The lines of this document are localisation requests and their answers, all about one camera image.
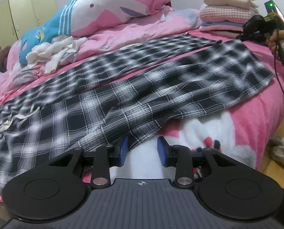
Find white crumpled garment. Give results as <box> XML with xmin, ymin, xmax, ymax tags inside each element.
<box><xmin>25</xmin><ymin>35</ymin><xmax>88</xmax><ymax>75</ymax></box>

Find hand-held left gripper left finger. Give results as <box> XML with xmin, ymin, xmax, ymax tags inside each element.
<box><xmin>47</xmin><ymin>136</ymin><xmax>130</xmax><ymax>189</ymax></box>

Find pink floral blanket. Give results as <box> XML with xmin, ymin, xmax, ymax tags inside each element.
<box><xmin>0</xmin><ymin>27</ymin><xmax>284</xmax><ymax>204</ymax></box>

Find black white plaid pants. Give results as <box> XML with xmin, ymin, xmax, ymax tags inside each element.
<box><xmin>0</xmin><ymin>34</ymin><xmax>276</xmax><ymax>194</ymax></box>

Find pale pink folded cloth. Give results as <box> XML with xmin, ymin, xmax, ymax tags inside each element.
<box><xmin>199</xmin><ymin>25</ymin><xmax>247</xmax><ymax>39</ymax></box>

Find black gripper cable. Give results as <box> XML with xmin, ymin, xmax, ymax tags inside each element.
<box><xmin>273</xmin><ymin>29</ymin><xmax>284</xmax><ymax>106</ymax></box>

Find pink cartoon quilt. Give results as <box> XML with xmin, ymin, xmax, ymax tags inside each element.
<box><xmin>0</xmin><ymin>0</ymin><xmax>205</xmax><ymax>103</ymax></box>

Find lavender folded cloth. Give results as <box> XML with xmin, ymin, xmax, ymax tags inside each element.
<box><xmin>200</xmin><ymin>20</ymin><xmax>248</xmax><ymax>28</ymax></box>

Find beige folded cloth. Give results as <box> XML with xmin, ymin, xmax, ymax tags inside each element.
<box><xmin>203</xmin><ymin>0</ymin><xmax>261</xmax><ymax>14</ymax></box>

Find pale yellow wardrobe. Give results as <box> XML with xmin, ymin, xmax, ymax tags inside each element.
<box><xmin>0</xmin><ymin>0</ymin><xmax>58</xmax><ymax>51</ymax></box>

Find brown quilted jacket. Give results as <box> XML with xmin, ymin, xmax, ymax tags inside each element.
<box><xmin>0</xmin><ymin>46</ymin><xmax>12</xmax><ymax>73</ymax></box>

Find grey rag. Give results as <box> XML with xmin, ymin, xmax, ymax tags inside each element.
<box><xmin>266</xmin><ymin>135</ymin><xmax>284</xmax><ymax>173</ymax></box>

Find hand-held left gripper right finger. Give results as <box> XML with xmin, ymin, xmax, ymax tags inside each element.
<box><xmin>157</xmin><ymin>136</ymin><xmax>237</xmax><ymax>189</ymax></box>

